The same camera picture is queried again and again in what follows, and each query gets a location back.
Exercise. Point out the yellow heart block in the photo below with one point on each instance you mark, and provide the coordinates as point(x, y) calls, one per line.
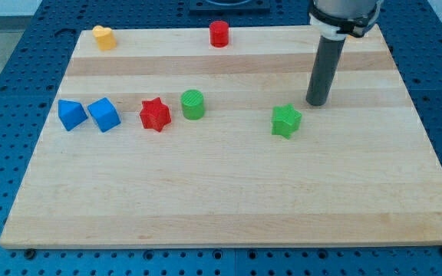
point(104, 37)

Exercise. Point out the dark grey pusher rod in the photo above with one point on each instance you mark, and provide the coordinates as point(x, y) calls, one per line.
point(323, 71)

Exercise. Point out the green star block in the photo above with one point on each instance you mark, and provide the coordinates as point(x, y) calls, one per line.
point(285, 120)

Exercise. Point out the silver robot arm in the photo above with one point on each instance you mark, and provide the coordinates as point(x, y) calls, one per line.
point(336, 20)

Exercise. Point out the red star block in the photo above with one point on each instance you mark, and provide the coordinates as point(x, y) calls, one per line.
point(154, 114)

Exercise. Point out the red cylinder block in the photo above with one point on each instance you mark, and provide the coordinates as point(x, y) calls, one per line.
point(219, 34)

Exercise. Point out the blue triangle block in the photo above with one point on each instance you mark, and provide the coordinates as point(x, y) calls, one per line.
point(71, 113)

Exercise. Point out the blue cube block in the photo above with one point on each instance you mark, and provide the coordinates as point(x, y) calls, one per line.
point(104, 114)

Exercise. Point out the light wooden board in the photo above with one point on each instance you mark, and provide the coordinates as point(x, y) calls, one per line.
point(359, 172)

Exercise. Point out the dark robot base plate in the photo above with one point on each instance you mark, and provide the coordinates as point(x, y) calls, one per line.
point(205, 6)

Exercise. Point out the green cylinder block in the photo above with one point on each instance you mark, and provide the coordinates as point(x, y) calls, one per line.
point(192, 102)

